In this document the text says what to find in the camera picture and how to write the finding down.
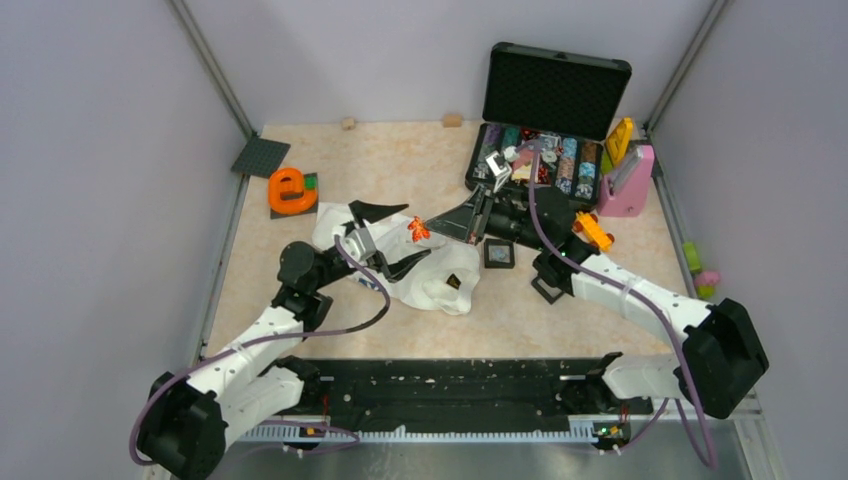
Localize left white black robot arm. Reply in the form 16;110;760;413
128;200;430;479

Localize yellow orange toy piece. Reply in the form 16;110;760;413
572;212;615;252

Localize pink box with grey lid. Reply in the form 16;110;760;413
596;143;655;218

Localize black box with blue brooch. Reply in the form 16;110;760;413
483;238;515;269

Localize purple cable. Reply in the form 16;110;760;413
519;139;720;470
129;235;392;466

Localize dark grey lego baseplate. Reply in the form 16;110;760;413
230;136;291;179

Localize black mounting base plate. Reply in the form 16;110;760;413
279;356;654;434

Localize yellow toy block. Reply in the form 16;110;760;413
605;117;634;167

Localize black empty display frame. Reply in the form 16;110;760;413
531;277;565;305

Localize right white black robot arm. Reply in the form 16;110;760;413
424;184;769;419

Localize small dark mat under dispenser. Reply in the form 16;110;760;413
269;173;320;219

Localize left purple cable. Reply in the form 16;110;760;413
129;235;392;466

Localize green pink toy bricks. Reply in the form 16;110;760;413
682;242;721;300

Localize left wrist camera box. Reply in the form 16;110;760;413
342;228;377;264

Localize green lego brick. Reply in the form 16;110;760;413
303;174;318;191

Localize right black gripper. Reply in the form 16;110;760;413
426;184;548;252

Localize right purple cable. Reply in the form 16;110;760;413
519;139;720;470

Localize small wooden block right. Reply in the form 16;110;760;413
441;113;464;128

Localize black open poker chip case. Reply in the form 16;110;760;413
464;42;632;211

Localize white t-shirt garment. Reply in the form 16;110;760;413
311;201;482;316

